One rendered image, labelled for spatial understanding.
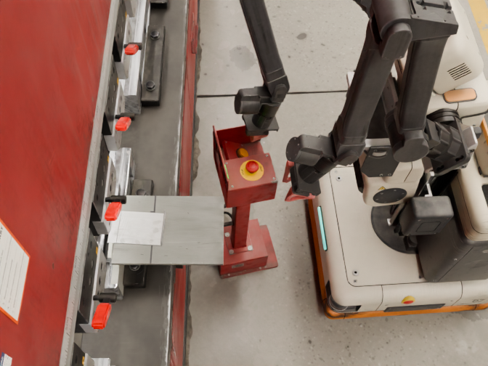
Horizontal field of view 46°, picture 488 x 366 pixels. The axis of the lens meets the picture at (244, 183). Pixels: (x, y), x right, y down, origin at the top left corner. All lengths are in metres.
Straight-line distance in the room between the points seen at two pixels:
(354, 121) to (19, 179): 0.70
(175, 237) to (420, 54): 0.70
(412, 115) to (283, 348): 1.35
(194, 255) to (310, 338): 1.09
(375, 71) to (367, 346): 1.52
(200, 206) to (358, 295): 0.91
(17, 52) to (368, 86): 0.64
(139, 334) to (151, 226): 0.26
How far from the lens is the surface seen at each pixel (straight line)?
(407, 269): 2.23
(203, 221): 1.40
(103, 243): 1.40
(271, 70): 1.53
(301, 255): 2.46
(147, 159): 1.64
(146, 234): 1.39
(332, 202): 2.27
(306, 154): 1.27
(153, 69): 1.79
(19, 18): 0.73
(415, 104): 1.18
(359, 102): 1.13
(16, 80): 0.71
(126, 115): 1.25
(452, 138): 1.34
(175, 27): 1.94
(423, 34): 1.00
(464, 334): 2.54
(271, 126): 1.69
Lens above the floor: 2.27
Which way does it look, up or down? 61 degrees down
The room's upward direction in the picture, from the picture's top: 5 degrees clockwise
